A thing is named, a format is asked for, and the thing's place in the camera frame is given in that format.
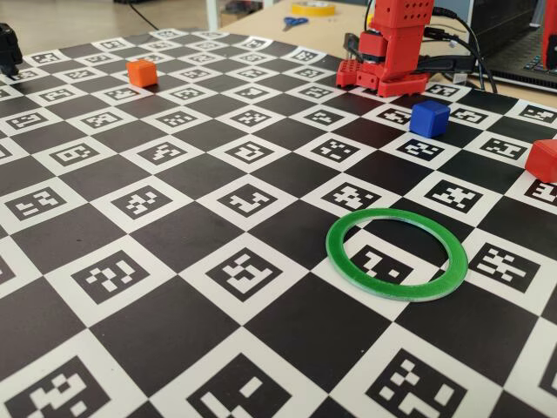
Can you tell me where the orange cube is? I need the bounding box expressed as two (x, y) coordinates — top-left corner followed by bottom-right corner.
(125, 59), (158, 88)

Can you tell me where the red cube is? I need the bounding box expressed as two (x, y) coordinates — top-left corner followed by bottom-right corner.
(525, 138), (557, 183)

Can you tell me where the dark metal table clamp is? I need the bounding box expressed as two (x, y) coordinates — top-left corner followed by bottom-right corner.
(343, 32), (360, 60)

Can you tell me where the green flat ring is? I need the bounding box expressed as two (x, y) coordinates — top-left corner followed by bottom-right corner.
(325, 207), (469, 303)

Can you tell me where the yellow tape roll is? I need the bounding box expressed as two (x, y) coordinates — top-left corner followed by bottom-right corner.
(291, 0), (337, 18)

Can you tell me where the blue cube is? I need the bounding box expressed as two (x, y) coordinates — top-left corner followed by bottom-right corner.
(409, 99), (451, 138)

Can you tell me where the black clamp device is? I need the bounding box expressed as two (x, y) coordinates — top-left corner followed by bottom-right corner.
(0, 22), (23, 79)

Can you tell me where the black laptop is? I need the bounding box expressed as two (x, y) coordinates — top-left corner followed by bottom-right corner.
(472, 0), (557, 84)

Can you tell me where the black cable plug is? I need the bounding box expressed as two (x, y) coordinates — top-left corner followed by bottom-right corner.
(415, 55), (473, 74)

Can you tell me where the black white marker checkerboard mat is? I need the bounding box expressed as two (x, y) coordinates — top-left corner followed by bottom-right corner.
(0, 25), (557, 418)

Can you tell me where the thin black floor cable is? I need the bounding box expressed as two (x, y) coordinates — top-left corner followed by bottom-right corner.
(125, 0), (153, 23)

